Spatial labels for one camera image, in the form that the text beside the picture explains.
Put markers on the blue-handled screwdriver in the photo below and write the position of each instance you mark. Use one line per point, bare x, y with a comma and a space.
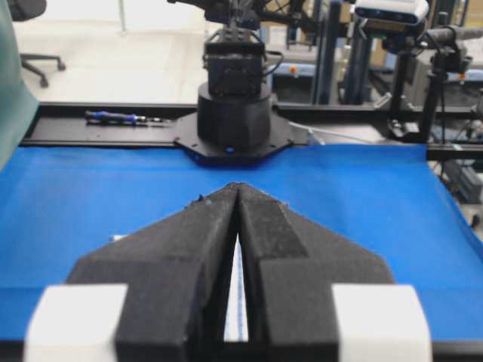
102, 117

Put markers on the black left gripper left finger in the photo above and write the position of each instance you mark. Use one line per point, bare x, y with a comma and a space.
198, 227

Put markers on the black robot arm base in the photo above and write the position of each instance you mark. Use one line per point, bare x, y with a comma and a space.
234, 118

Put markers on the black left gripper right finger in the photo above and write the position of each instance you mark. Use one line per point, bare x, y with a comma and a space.
290, 264

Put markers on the white depth camera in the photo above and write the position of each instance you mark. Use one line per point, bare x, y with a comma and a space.
397, 11

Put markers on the blue table mat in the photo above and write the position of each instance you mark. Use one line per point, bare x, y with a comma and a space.
59, 203

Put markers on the white blue-striped towel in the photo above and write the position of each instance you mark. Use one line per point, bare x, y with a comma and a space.
235, 301

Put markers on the black camera stand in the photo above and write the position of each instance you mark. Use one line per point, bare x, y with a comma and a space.
422, 69

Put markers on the black aluminium frame rail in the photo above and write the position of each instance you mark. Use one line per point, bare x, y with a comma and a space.
64, 125

